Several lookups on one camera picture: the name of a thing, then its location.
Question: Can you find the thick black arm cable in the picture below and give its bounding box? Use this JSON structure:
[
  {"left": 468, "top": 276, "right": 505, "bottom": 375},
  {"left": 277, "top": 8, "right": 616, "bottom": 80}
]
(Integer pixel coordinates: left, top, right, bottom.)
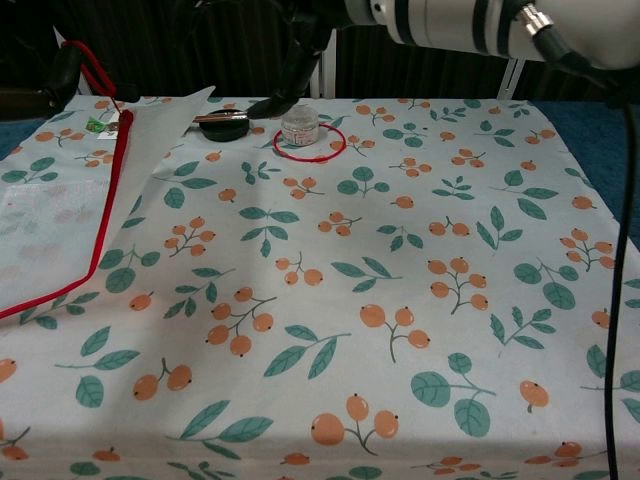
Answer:
[{"left": 519, "top": 3, "right": 640, "bottom": 480}]

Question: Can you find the packaged brown chopsticks green tag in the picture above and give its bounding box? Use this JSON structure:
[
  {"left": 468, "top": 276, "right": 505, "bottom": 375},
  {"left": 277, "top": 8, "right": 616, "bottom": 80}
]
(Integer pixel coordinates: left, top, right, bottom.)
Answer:
[{"left": 85, "top": 110, "right": 251, "bottom": 137}]

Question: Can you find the white mesh bag red zipper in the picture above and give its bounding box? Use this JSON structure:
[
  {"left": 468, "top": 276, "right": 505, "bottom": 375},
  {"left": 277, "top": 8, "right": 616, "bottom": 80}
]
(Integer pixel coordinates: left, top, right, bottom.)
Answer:
[{"left": 0, "top": 39, "right": 217, "bottom": 321}]

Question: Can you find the floral orange green tablecloth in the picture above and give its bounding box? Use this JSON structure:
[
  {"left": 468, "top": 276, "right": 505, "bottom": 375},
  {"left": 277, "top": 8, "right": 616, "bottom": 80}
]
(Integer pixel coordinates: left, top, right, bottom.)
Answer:
[{"left": 0, "top": 94, "right": 640, "bottom": 480}]

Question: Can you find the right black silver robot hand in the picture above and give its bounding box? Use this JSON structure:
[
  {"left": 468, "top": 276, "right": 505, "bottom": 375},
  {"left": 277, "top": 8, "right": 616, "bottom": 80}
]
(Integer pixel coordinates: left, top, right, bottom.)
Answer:
[{"left": 247, "top": 0, "right": 346, "bottom": 122}]

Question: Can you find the black round lid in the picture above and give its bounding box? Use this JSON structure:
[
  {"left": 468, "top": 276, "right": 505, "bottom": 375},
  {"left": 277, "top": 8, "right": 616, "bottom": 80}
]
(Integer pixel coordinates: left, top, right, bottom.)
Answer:
[{"left": 199, "top": 104, "right": 251, "bottom": 143}]

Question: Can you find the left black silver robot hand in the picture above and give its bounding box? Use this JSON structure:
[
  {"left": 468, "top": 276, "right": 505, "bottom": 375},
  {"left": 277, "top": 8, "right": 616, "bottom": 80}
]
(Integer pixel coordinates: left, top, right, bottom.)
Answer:
[{"left": 0, "top": 43, "right": 84, "bottom": 124}]

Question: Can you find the red cord ring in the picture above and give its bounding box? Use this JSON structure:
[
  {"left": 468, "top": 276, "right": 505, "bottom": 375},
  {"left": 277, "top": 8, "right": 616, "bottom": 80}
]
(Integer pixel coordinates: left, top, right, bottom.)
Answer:
[{"left": 273, "top": 124, "right": 347, "bottom": 164}]

